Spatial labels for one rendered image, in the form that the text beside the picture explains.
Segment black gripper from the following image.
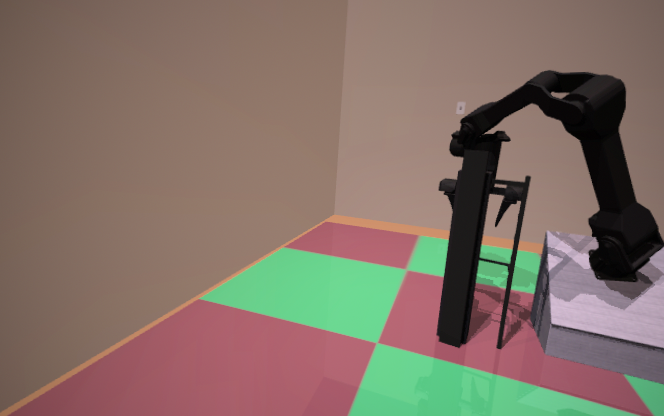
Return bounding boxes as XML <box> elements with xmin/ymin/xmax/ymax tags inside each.
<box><xmin>439</xmin><ymin>160</ymin><xmax>523</xmax><ymax>227</ymax></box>

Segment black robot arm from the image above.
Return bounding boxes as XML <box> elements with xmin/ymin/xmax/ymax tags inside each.
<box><xmin>449</xmin><ymin>70</ymin><xmax>664</xmax><ymax>282</ymax></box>

